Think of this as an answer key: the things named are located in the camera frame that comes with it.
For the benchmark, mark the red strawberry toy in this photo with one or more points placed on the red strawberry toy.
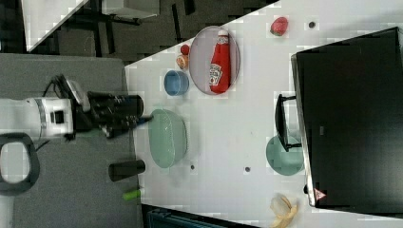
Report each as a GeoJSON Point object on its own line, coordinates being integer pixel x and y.
{"type": "Point", "coordinates": [279, 26]}

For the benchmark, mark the orange slice toy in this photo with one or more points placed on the orange slice toy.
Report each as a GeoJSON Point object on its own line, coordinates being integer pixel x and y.
{"type": "Point", "coordinates": [182, 61]}

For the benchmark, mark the black toaster oven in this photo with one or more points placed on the black toaster oven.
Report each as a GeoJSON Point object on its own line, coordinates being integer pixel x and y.
{"type": "Point", "coordinates": [350, 113]}

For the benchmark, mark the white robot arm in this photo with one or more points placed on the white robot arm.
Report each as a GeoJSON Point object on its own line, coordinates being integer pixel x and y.
{"type": "Point", "coordinates": [50, 165]}

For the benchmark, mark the blue bowl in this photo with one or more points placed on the blue bowl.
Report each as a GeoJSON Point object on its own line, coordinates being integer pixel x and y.
{"type": "Point", "coordinates": [175, 83]}

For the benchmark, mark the green mug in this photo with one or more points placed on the green mug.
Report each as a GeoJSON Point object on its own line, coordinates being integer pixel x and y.
{"type": "Point", "coordinates": [285, 162]}

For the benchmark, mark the red ketchup bottle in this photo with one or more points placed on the red ketchup bottle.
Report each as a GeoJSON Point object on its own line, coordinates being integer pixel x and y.
{"type": "Point", "coordinates": [220, 66]}

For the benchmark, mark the green plastic strainer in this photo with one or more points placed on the green plastic strainer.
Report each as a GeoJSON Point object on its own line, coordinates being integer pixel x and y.
{"type": "Point", "coordinates": [167, 137]}

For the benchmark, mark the green marker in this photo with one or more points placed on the green marker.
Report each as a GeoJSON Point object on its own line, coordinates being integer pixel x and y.
{"type": "Point", "coordinates": [131, 195]}

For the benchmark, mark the small red tomato toy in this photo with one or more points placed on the small red tomato toy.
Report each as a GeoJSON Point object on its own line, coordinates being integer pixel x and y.
{"type": "Point", "coordinates": [185, 49]}

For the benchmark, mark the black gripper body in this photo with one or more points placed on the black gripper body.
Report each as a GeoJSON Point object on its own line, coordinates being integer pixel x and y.
{"type": "Point", "coordinates": [113, 114]}

